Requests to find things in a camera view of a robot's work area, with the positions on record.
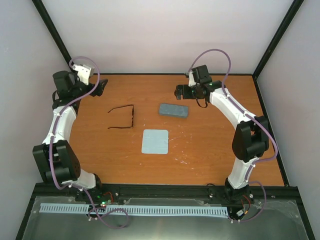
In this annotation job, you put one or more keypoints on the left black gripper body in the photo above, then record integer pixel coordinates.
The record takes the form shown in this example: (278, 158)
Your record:
(78, 93)

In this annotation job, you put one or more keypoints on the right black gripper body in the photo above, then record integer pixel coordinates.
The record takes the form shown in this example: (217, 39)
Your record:
(191, 95)

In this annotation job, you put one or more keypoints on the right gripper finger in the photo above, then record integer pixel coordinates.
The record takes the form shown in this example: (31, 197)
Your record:
(178, 94)
(179, 87)

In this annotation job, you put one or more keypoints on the grey green glasses case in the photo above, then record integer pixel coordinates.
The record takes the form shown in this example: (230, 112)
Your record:
(173, 110)

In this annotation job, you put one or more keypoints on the black sunglasses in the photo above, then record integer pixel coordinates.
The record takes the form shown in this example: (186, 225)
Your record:
(132, 117)

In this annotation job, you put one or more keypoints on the light blue cleaning cloth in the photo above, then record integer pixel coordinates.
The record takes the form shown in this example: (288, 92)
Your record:
(155, 141)

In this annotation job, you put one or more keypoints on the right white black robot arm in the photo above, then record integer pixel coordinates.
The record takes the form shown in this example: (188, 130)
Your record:
(250, 139)

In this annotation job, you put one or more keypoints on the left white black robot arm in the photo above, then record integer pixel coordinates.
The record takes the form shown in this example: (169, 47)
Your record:
(55, 159)

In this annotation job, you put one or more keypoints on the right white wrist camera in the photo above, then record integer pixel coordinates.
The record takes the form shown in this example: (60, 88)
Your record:
(191, 79)

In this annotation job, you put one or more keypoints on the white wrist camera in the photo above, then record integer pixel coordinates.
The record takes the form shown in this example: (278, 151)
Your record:
(84, 72)
(191, 79)

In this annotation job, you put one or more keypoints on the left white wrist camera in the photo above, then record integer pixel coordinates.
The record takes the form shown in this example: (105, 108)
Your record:
(84, 72)

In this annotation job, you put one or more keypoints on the left back frame post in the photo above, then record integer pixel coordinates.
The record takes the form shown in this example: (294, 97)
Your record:
(47, 20)

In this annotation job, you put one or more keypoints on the frame post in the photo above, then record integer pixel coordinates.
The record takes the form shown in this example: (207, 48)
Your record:
(47, 20)
(285, 23)

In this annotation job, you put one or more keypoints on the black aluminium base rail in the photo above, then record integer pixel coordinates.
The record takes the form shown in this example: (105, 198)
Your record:
(209, 194)

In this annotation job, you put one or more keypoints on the light blue cable duct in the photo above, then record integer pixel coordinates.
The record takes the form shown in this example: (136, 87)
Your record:
(137, 210)

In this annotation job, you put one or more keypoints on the right back frame post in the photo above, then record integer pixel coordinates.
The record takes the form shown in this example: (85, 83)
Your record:
(285, 23)

